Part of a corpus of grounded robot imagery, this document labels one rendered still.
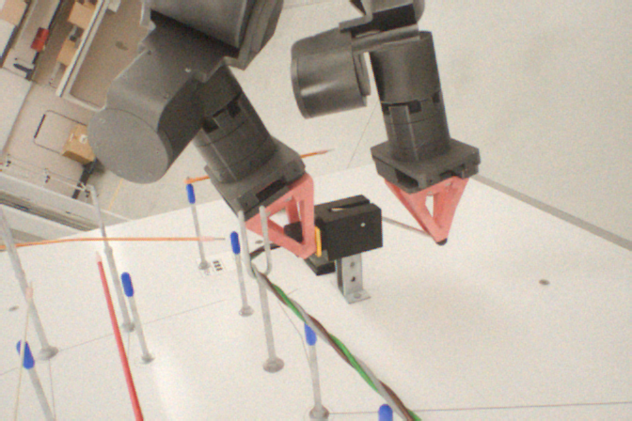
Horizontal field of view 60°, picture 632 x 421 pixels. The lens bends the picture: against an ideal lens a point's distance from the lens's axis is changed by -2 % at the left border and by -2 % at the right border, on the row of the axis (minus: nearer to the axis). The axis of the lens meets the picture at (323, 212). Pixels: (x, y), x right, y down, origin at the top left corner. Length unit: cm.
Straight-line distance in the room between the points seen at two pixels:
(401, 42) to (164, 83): 21
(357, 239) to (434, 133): 12
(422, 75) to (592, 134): 142
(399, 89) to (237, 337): 26
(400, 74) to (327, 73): 6
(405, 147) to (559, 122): 148
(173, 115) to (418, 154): 23
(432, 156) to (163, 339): 29
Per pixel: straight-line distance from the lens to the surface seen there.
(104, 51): 864
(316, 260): 59
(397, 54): 48
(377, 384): 31
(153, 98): 35
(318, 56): 51
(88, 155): 777
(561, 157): 189
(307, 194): 45
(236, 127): 43
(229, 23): 38
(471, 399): 44
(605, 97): 192
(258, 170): 44
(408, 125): 50
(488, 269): 59
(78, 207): 147
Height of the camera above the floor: 144
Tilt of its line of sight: 32 degrees down
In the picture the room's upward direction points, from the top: 66 degrees counter-clockwise
